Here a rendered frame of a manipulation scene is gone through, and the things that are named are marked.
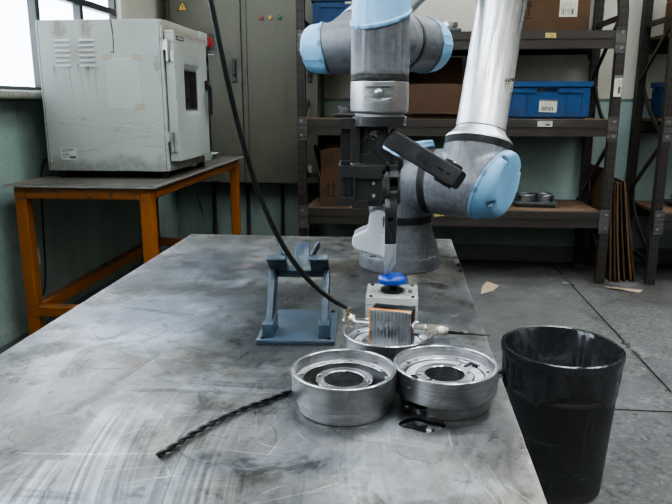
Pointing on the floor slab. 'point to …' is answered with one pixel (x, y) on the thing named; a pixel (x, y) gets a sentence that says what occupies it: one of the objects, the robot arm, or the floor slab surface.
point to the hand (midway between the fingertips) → (392, 265)
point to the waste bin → (564, 404)
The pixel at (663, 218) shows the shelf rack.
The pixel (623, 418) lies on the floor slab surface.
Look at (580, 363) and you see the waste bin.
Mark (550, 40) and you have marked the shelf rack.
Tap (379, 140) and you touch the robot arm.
